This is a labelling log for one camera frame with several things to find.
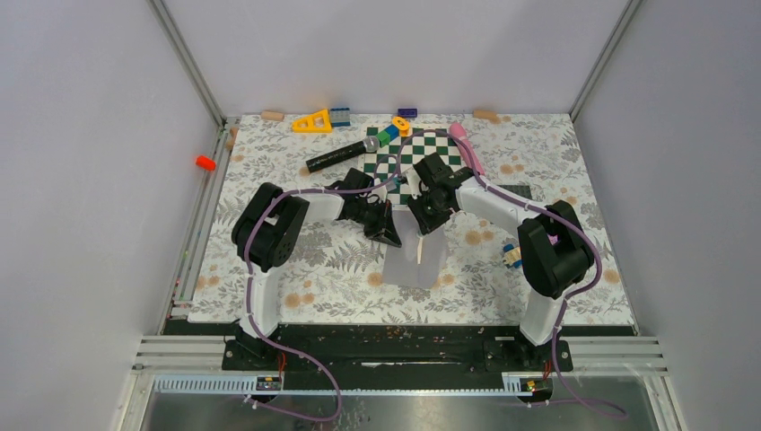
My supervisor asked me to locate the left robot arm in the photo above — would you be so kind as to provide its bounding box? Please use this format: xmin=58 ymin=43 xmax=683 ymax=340
xmin=231 ymin=168 xmax=401 ymax=369

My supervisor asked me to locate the grey lego baseplate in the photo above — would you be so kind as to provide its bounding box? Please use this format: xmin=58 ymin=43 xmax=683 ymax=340
xmin=499 ymin=184 xmax=533 ymax=200

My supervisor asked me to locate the black toy microphone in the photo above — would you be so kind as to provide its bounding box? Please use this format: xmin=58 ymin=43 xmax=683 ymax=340
xmin=305 ymin=136 xmax=381 ymax=173

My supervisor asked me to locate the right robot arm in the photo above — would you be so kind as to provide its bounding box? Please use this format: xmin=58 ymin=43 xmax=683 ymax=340
xmin=407 ymin=154 xmax=599 ymax=370

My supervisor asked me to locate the floral table cloth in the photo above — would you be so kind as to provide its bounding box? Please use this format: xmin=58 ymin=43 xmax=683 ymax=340
xmin=188 ymin=114 xmax=634 ymax=326

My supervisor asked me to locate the wooden cylinder block right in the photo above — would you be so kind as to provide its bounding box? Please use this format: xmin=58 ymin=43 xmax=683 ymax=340
xmin=472 ymin=110 xmax=501 ymax=123

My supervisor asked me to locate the wooden cylinder block left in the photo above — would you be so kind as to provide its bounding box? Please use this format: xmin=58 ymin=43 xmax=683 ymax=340
xmin=260 ymin=110 xmax=284 ymax=122

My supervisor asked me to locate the beige toy car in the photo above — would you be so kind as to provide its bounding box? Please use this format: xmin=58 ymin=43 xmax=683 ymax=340
xmin=503 ymin=243 xmax=522 ymax=268

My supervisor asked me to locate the blue lego brick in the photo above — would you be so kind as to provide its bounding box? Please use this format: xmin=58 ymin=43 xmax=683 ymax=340
xmin=328 ymin=107 xmax=351 ymax=128

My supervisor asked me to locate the yellow triangle toy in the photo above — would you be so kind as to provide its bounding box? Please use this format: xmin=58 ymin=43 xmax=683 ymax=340
xmin=292 ymin=109 xmax=332 ymax=134

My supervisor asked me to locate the purple cable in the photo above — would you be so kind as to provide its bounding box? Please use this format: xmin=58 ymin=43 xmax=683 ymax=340
xmin=392 ymin=129 xmax=630 ymax=421
xmin=243 ymin=153 xmax=406 ymax=422

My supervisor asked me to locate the wooden cylinder block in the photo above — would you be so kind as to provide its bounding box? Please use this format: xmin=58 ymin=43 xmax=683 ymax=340
xmin=260 ymin=110 xmax=284 ymax=122
xmin=472 ymin=110 xmax=501 ymax=123

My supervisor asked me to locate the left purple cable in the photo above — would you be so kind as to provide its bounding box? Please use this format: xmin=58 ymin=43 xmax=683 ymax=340
xmin=243 ymin=153 xmax=406 ymax=422

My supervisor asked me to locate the orange cap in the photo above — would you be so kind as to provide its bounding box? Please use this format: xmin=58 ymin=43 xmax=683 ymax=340
xmin=195 ymin=155 xmax=217 ymax=172

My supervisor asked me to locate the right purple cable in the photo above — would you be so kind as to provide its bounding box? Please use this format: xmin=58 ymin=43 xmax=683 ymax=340
xmin=392 ymin=129 xmax=630 ymax=421

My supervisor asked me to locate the green white chessboard mat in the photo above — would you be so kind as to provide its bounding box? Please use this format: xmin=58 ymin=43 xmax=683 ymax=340
xmin=357 ymin=128 xmax=465 ymax=180

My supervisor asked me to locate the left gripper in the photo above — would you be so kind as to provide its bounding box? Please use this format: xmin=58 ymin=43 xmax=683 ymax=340
xmin=352 ymin=199 xmax=401 ymax=248

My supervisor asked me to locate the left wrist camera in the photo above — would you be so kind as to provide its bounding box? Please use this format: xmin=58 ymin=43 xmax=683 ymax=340
xmin=384 ymin=177 xmax=400 ymax=194

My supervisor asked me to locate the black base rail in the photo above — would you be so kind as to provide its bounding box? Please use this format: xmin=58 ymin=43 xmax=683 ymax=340
xmin=163 ymin=321 xmax=637 ymax=394

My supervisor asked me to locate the colourful block chain toy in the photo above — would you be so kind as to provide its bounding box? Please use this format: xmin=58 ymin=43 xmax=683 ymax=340
xmin=375 ymin=117 xmax=411 ymax=147

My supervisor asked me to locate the purple lego brick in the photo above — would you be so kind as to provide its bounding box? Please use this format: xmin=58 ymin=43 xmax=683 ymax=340
xmin=397 ymin=108 xmax=418 ymax=119

